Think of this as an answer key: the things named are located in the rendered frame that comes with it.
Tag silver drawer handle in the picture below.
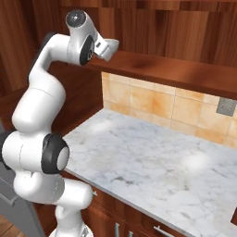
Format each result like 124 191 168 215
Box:
153 225 176 237

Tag wooden drawer front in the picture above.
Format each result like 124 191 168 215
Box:
124 204 187 237
91 186 127 220

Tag tall wooden cabinet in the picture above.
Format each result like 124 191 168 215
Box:
0 0 105 138

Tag grey wall socket plate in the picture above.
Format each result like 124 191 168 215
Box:
216 97 237 118

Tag wooden wall cupboards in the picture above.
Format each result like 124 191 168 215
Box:
59 0 237 100

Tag grey appliance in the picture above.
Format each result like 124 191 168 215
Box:
0 121 46 237

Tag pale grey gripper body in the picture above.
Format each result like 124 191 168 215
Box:
101 38 120 62

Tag wooden cupboard door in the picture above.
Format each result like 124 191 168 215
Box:
81 206 125 237

